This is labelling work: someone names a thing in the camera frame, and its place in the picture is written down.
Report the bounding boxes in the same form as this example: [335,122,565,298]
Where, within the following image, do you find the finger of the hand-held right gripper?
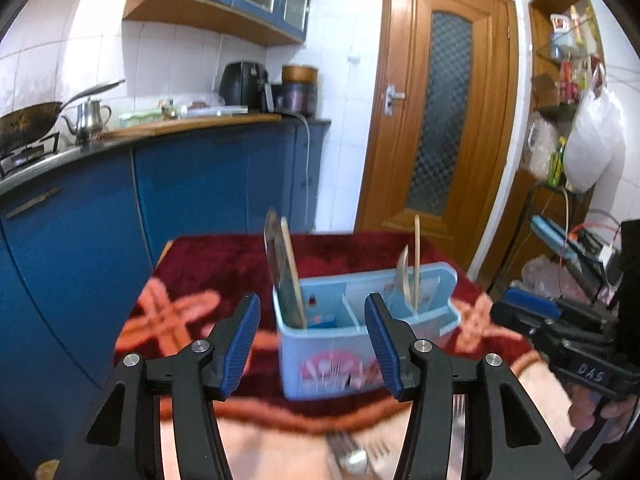
[501,287,616,322]
[490,302,566,356]

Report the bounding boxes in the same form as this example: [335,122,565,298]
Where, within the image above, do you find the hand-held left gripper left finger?
[57,292,262,480]

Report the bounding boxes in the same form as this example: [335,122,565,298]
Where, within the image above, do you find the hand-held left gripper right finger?
[364,292,573,480]

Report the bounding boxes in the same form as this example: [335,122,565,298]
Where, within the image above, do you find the light blue plastic utensil box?
[272,261,461,401]

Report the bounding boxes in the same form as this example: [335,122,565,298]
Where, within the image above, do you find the metal fork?
[451,394,467,443]
[326,430,369,477]

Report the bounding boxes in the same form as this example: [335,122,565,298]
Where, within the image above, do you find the person's right hand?
[569,392,638,432]

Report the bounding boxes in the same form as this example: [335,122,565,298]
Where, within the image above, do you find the clear crumpled plastic bag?
[521,255,576,298]

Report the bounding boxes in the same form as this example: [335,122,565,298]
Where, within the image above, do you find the blue packet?
[531,215,578,261]

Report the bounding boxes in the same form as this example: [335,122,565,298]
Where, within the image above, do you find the red and peach plush blanket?
[112,232,576,480]

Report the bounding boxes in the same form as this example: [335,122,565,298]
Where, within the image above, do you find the green bottle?
[547,137,567,187]

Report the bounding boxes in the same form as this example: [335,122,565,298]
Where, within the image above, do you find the translucent bag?
[524,119,559,177]

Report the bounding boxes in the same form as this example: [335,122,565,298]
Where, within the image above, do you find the blue kitchen base cabinets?
[0,120,331,466]

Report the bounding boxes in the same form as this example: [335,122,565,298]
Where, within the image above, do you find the white plastic bag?
[563,85,627,194]

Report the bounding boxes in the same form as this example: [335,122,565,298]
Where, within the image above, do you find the wooden door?
[354,0,521,272]

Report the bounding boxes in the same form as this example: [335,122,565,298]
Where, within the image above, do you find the red bottle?
[560,60,577,104]

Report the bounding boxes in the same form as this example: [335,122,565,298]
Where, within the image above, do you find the wooden cutting board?
[100,112,283,141]

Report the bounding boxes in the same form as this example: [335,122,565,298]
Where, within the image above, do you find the dark kitchen countertop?
[0,115,332,196]

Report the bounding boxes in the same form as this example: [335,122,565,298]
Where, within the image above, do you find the green cloth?
[118,109,164,129]

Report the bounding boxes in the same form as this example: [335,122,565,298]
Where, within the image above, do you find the dark rice cooker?
[272,82,319,118]

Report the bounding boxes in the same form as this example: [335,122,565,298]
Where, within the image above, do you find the black air fryer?
[219,61,272,112]

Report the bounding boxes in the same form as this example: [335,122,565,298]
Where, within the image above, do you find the white jug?
[550,12,574,59]

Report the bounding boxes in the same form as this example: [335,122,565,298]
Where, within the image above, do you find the steel kettle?
[61,97,113,145]

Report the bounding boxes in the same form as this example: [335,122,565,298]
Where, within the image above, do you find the brown pot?
[281,63,319,86]

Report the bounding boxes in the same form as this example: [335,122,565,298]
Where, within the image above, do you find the wooden shelf unit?
[492,0,608,293]

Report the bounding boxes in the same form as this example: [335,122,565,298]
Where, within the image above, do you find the gas stove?
[0,132,62,177]

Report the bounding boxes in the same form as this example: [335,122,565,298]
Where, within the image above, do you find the black wok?
[0,79,126,155]

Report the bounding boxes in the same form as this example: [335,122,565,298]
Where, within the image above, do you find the red cable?
[560,220,623,273]

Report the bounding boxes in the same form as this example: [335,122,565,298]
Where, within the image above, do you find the black wire cart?
[514,182,621,303]

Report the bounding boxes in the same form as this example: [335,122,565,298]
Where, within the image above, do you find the white power cable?
[299,114,314,233]

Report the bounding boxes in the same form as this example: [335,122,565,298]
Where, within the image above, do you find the metal door handle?
[382,84,407,117]

